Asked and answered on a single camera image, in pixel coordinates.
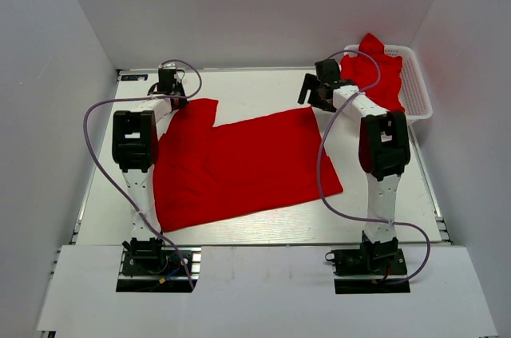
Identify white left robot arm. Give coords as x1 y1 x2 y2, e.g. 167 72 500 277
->
112 63 188 240

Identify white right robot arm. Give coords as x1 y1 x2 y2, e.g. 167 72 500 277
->
298 58 410 273

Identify white plastic basket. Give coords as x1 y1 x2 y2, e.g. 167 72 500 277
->
333 36 433 124

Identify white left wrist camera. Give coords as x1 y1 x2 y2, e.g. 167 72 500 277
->
175 69 186 85

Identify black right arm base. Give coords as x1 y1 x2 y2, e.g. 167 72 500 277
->
324 249 410 295

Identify red t shirt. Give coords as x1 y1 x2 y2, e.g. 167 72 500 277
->
153 99 343 233

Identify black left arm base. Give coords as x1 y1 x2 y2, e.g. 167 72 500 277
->
116 238 201 293

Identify red t shirts in basket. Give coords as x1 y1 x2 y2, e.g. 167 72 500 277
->
339 32 406 113

